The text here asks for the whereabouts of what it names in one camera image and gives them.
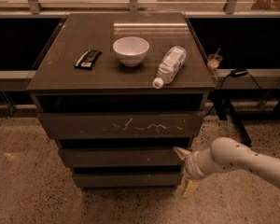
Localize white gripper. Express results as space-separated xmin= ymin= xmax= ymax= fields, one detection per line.
xmin=173 ymin=147 xmax=207 ymax=198

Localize dark drawer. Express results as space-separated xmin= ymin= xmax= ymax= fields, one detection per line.
xmin=72 ymin=173 xmax=182 ymax=188
xmin=59 ymin=148 xmax=182 ymax=167

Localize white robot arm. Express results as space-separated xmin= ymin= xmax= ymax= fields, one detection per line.
xmin=174 ymin=137 xmax=280 ymax=198

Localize top drawer with scratches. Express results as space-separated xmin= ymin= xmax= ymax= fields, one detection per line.
xmin=39 ymin=111 xmax=204 ymax=139

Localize dark bottom drawer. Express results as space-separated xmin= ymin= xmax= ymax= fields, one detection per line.
xmin=72 ymin=173 xmax=182 ymax=188

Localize dark brown drawer cabinet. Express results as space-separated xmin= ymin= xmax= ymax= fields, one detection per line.
xmin=26 ymin=12 xmax=217 ymax=190

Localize black stand legs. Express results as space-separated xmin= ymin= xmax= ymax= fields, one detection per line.
xmin=209 ymin=91 xmax=252 ymax=147

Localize small black device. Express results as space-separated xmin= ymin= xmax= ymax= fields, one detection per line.
xmin=231 ymin=68 xmax=248 ymax=77

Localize clear plastic water bottle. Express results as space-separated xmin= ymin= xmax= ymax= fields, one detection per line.
xmin=152 ymin=46 xmax=187 ymax=89

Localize plastic cup with straw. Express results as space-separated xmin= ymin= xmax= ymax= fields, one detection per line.
xmin=207 ymin=49 xmax=223 ymax=71

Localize white ceramic bowl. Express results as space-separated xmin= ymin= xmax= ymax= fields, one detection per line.
xmin=113 ymin=36 xmax=150 ymax=67

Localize black snack bar wrapper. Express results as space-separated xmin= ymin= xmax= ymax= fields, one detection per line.
xmin=75 ymin=49 xmax=102 ymax=70

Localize black cable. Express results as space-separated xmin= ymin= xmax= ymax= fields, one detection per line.
xmin=206 ymin=72 xmax=265 ymax=117

